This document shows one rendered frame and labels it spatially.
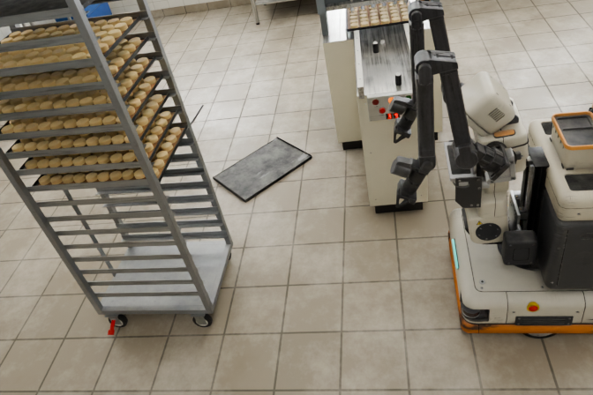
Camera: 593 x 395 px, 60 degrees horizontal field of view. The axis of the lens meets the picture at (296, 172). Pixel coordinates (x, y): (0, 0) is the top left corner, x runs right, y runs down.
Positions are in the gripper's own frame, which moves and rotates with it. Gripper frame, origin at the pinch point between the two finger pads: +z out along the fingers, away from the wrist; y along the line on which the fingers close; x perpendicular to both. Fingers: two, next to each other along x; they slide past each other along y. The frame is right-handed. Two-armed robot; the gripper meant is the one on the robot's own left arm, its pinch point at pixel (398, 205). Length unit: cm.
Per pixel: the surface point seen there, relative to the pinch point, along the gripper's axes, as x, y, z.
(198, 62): -143, -318, 157
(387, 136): 4, -76, 19
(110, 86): -114, 4, -14
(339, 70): -25, -144, 26
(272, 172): -44, -123, 106
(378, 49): -11, -122, -5
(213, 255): -64, -34, 103
